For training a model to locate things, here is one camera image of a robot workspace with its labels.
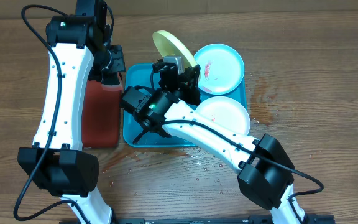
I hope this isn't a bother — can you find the white plate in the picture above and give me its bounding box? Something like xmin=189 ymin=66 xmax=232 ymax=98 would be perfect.
xmin=196 ymin=96 xmax=250 ymax=135

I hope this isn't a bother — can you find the teal plastic tray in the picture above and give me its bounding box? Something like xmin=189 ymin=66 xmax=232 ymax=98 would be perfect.
xmin=122 ymin=63 xmax=247 ymax=147

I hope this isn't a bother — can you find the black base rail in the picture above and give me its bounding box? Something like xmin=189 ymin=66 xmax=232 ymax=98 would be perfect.
xmin=113 ymin=214 xmax=336 ymax=224

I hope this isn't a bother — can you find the black red sponge tray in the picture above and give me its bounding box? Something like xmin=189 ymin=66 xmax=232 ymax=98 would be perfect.
xmin=81 ymin=73 xmax=123 ymax=148

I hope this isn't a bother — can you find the yellow plate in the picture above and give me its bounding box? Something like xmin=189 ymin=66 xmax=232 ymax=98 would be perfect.
xmin=152 ymin=30 xmax=197 ymax=69

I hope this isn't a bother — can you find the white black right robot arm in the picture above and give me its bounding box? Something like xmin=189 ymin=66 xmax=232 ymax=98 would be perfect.
xmin=121 ymin=62 xmax=308 ymax=223

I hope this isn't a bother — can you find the light blue plate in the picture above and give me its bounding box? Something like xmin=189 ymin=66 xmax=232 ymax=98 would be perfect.
xmin=195 ymin=44 xmax=245 ymax=95

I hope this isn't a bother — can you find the red green sponge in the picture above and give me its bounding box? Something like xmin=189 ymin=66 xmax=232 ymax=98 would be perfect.
xmin=101 ymin=72 xmax=124 ymax=91

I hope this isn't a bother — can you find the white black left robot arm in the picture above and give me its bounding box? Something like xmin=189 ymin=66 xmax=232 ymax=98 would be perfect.
xmin=17 ymin=12 xmax=125 ymax=223

